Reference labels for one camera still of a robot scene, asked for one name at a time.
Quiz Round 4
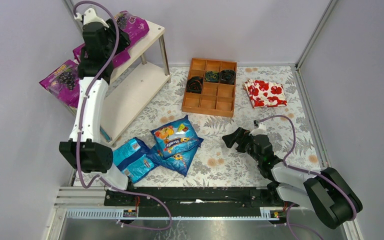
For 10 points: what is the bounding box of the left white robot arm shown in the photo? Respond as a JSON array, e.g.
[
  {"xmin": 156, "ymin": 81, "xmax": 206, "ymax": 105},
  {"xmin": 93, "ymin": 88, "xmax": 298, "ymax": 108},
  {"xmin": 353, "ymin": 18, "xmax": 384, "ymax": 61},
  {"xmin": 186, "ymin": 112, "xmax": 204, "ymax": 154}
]
[{"xmin": 58, "ymin": 19, "xmax": 129, "ymax": 191}]

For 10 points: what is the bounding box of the purple grape candy bag stack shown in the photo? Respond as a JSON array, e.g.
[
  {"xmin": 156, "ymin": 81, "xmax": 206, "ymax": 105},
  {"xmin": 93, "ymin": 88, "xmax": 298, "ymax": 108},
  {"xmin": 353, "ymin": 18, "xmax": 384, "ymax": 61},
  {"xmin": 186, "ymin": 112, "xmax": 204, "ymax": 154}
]
[{"xmin": 39, "ymin": 60, "xmax": 80, "ymax": 108}]

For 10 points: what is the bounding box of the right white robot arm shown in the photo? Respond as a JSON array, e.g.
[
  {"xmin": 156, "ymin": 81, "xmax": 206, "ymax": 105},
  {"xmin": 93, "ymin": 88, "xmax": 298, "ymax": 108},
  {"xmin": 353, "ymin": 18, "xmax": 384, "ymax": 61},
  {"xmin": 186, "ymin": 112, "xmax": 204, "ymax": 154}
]
[{"xmin": 222, "ymin": 127, "xmax": 363, "ymax": 229}]

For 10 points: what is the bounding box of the white two-tier shelf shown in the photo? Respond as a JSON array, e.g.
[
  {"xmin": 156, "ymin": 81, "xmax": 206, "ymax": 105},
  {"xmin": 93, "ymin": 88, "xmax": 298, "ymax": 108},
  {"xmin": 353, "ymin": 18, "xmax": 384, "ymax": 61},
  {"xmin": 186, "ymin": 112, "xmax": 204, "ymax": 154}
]
[{"xmin": 99, "ymin": 21, "xmax": 171, "ymax": 147}]

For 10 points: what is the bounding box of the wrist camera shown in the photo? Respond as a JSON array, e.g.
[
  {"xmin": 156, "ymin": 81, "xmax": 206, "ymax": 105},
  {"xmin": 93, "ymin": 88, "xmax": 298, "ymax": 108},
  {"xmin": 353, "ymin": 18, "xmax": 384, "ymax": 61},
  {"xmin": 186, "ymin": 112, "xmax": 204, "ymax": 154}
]
[
  {"xmin": 249, "ymin": 120, "xmax": 267, "ymax": 136},
  {"xmin": 74, "ymin": 7, "xmax": 110, "ymax": 29}
]

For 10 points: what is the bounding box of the black rolled item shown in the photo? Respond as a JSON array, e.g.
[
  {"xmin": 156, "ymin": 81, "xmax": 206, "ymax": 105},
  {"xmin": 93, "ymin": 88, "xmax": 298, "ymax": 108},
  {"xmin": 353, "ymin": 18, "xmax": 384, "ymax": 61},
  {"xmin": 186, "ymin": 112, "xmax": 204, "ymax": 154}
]
[
  {"xmin": 185, "ymin": 76, "xmax": 204, "ymax": 94},
  {"xmin": 219, "ymin": 69, "xmax": 236, "ymax": 85}
]

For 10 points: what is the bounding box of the teal blue snack bag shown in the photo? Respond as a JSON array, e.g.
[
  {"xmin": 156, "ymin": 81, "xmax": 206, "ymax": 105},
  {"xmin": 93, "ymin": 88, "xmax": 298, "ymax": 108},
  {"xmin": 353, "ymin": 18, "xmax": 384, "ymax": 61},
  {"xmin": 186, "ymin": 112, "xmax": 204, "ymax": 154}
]
[{"xmin": 113, "ymin": 137, "xmax": 158, "ymax": 184}]

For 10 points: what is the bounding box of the purple grape candy bag front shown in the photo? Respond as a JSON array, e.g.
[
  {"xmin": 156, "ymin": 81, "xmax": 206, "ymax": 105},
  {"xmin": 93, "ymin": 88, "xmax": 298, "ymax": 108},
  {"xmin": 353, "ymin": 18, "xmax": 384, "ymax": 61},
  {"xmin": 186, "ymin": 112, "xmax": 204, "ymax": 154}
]
[{"xmin": 72, "ymin": 43, "xmax": 131, "ymax": 68}]

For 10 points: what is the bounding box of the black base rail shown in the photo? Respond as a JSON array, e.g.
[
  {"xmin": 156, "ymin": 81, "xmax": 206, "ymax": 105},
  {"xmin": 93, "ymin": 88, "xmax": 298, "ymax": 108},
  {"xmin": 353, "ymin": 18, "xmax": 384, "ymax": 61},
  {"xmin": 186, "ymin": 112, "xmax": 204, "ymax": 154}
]
[{"xmin": 104, "ymin": 186, "xmax": 291, "ymax": 219}]

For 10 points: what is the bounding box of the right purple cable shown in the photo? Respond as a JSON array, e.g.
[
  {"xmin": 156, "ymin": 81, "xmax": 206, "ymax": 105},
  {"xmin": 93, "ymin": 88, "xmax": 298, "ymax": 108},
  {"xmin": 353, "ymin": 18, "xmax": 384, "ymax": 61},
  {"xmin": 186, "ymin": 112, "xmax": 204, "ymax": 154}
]
[{"xmin": 253, "ymin": 114, "xmax": 359, "ymax": 240}]

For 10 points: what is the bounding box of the red floral folded cloth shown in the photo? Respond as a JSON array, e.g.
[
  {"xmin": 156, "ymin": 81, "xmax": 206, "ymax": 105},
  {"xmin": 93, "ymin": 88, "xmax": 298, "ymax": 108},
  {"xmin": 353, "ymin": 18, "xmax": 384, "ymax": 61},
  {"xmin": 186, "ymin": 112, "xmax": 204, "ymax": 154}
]
[{"xmin": 242, "ymin": 78, "xmax": 288, "ymax": 109}]

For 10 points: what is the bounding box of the black rolled item left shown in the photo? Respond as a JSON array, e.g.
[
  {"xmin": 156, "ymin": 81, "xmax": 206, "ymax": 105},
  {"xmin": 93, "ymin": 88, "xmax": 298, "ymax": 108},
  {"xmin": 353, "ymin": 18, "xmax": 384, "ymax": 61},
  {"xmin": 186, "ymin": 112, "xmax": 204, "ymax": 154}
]
[{"xmin": 185, "ymin": 76, "xmax": 204, "ymax": 94}]

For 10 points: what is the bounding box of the blue fruit candy bag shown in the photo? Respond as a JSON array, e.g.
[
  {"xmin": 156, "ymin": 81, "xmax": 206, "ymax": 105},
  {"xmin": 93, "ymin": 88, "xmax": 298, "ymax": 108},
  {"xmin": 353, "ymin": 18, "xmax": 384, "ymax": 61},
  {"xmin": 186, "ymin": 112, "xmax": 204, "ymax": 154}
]
[{"xmin": 150, "ymin": 115, "xmax": 203, "ymax": 159}]

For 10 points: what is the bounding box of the black rolled item right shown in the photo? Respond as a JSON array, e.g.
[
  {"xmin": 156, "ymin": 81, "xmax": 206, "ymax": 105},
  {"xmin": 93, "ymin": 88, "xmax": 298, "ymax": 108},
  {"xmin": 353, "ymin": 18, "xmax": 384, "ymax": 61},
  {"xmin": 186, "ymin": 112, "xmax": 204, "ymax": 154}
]
[{"xmin": 219, "ymin": 69, "xmax": 236, "ymax": 85}]

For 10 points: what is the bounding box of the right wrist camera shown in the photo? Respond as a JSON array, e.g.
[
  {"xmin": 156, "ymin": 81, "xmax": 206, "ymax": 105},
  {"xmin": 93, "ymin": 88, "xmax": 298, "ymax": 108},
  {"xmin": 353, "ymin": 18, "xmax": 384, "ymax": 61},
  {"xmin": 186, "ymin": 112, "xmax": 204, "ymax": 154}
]
[{"xmin": 249, "ymin": 120, "xmax": 267, "ymax": 136}]

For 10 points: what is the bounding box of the blue candy bag underneath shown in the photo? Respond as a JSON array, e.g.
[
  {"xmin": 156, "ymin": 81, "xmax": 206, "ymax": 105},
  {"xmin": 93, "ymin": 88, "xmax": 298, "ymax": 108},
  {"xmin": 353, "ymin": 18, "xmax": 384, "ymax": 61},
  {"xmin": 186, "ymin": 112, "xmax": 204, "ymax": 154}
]
[{"xmin": 147, "ymin": 137, "xmax": 204, "ymax": 177}]

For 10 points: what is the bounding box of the floral table mat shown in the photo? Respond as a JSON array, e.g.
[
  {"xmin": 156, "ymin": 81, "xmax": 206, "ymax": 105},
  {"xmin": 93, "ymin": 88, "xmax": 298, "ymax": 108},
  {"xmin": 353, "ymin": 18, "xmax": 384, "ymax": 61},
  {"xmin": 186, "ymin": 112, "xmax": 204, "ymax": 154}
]
[{"xmin": 115, "ymin": 66, "xmax": 321, "ymax": 187}]

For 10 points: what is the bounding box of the orange wooden compartment tray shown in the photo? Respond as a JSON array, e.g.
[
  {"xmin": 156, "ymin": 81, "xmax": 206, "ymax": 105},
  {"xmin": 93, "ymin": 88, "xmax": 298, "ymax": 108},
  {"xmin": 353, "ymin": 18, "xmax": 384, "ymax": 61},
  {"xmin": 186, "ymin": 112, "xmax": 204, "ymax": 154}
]
[{"xmin": 181, "ymin": 58, "xmax": 237, "ymax": 118}]

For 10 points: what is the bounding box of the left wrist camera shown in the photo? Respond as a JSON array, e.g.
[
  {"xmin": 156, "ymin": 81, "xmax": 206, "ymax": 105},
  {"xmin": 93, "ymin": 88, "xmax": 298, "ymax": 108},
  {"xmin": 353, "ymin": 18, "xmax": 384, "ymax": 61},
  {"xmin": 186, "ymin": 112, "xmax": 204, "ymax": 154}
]
[{"xmin": 74, "ymin": 7, "xmax": 110, "ymax": 29}]

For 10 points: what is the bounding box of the dark green rolled item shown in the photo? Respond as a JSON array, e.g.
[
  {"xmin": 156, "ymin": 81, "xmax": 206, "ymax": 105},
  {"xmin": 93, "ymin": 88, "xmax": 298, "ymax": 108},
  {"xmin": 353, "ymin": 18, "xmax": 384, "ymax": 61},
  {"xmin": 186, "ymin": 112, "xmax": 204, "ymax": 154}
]
[{"xmin": 204, "ymin": 71, "xmax": 220, "ymax": 83}]

